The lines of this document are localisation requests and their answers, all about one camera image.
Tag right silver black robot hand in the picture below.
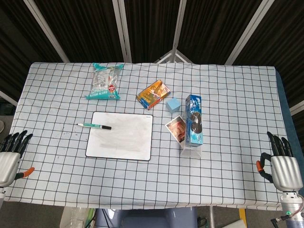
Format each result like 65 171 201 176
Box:
256 131 304 192

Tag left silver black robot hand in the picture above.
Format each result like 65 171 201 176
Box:
0 130 36 188

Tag green whiteboard marker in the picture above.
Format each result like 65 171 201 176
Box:
76 123 112 131

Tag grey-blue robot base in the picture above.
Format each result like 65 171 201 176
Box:
95 206 198 228

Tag white dry-erase board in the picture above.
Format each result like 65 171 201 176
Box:
85 111 153 162

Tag clear plastic bag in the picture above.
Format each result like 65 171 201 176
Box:
59 207 95 228

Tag checked light blue tablecloth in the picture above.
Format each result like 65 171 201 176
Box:
0 62 292 211

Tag clear acrylic stand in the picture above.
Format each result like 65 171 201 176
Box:
180 142 202 159

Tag blue cookie box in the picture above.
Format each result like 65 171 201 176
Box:
185 94 204 146

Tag red photo card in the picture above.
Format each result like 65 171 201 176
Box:
165 115 187 143

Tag teal silver snack bag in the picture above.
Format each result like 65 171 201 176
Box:
85 62 124 101

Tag light blue foam cube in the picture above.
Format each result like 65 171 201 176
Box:
166 97 181 113

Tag orange snack box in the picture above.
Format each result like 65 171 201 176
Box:
136 80 172 111

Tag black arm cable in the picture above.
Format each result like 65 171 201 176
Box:
273 212 304 224

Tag white partition frame post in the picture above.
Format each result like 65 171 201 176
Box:
224 0 272 65
23 0 70 63
289 101 304 116
112 0 133 64
0 90 19 107

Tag white partition post with feet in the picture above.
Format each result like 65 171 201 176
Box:
154 0 193 64

